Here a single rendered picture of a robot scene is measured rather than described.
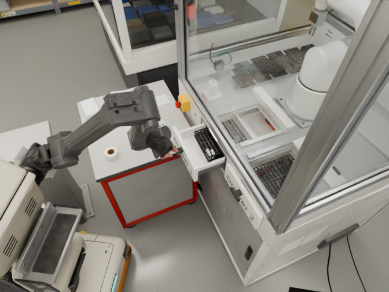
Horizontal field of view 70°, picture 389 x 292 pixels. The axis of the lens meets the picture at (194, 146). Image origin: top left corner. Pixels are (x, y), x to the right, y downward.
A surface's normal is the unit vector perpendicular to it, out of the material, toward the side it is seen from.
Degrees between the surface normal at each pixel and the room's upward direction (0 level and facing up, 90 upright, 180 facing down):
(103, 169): 0
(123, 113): 33
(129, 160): 0
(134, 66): 90
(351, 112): 90
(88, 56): 0
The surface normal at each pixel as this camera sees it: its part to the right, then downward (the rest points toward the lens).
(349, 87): -0.92, 0.31
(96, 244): 0.00, -0.62
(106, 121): -0.66, 0.10
